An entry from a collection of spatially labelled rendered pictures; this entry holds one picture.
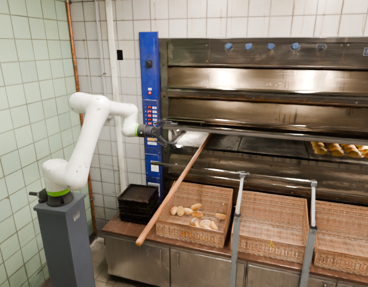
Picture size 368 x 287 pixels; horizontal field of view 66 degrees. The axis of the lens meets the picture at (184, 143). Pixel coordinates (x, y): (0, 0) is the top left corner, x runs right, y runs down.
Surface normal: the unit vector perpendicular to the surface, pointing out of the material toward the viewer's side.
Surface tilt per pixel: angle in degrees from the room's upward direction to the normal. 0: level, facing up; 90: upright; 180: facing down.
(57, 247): 90
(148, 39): 90
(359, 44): 90
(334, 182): 70
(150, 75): 90
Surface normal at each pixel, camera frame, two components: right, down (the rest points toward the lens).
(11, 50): 0.96, 0.09
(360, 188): -0.27, -0.03
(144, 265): -0.29, 0.32
